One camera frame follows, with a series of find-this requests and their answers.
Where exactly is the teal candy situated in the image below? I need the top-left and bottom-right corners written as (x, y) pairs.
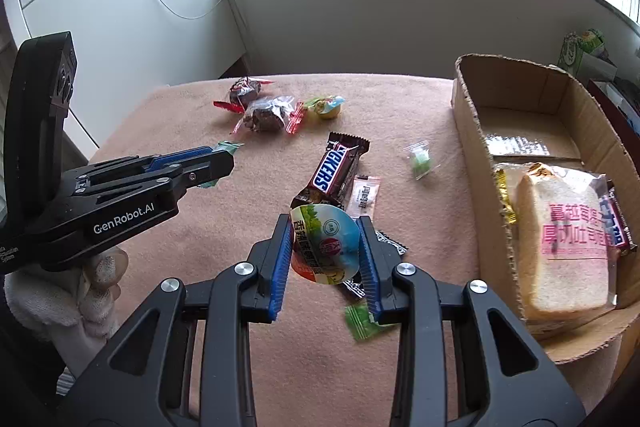
top-left (196, 140), bottom-right (244, 188)

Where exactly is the Snickers chocolate bar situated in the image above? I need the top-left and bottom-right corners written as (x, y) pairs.
top-left (291, 131), bottom-right (370, 209)

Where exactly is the cardboard box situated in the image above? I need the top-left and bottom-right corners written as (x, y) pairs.
top-left (451, 52), bottom-right (640, 365)

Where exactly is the clear green candy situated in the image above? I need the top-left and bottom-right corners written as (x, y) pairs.
top-left (406, 140), bottom-right (439, 181)

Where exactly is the black small snack packet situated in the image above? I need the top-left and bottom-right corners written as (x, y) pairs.
top-left (341, 229), bottom-right (409, 303)

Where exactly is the white cabinet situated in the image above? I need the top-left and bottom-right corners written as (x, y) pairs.
top-left (18, 0), bottom-right (245, 150)

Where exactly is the round jelly cup snack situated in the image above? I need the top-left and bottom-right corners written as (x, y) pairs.
top-left (290, 204), bottom-right (360, 285)

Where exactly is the packaged sliced toast bread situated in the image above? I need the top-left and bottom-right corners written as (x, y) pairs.
top-left (499, 161), bottom-right (618, 324)

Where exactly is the green gift bag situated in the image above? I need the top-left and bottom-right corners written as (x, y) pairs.
top-left (558, 28), bottom-right (617, 86)

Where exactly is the left white gloved hand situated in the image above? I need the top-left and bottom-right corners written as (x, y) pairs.
top-left (6, 247), bottom-right (129, 377)

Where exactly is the brown pastry red wrapper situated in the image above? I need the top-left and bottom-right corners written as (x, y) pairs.
top-left (212, 77), bottom-right (272, 114)

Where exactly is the yellow snack packet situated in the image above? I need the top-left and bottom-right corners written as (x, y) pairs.
top-left (494, 164), bottom-right (518, 225)

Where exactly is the pink white small sachet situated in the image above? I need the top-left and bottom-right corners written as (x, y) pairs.
top-left (346, 174), bottom-right (382, 220)

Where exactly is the brown pastry clear wrapper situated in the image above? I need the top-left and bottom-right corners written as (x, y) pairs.
top-left (231, 95), bottom-right (306, 135)

